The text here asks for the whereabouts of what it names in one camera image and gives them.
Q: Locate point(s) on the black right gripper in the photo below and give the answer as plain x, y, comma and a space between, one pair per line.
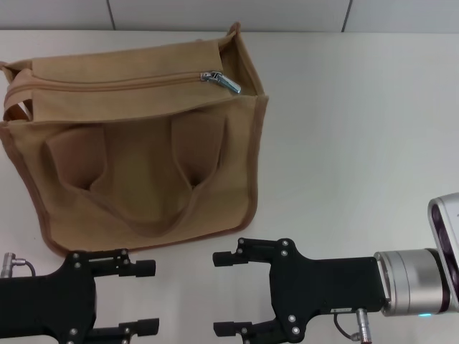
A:
330, 286

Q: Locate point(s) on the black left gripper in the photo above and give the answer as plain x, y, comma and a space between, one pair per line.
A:
43, 308

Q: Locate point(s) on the khaki canvas food bag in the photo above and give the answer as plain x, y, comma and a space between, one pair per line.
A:
143, 161

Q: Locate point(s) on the silver metal zipper pull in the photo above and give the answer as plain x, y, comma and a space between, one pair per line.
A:
224, 81

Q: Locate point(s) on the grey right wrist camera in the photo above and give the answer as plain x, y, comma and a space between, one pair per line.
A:
446, 243

